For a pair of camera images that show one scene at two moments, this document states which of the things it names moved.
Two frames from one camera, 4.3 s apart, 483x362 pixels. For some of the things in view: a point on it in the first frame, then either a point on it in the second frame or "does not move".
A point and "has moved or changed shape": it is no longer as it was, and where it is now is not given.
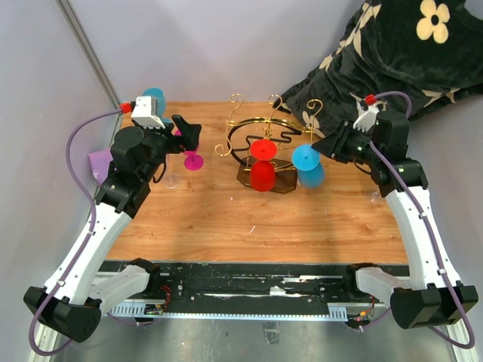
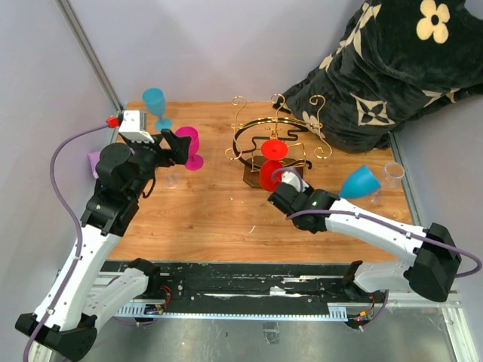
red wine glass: [263, 171] has moved or changed shape
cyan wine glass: [158, 93] does not move
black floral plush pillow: [428, 53] does not move
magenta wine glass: [192, 161] does not move
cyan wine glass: [307, 161] → [360, 182]
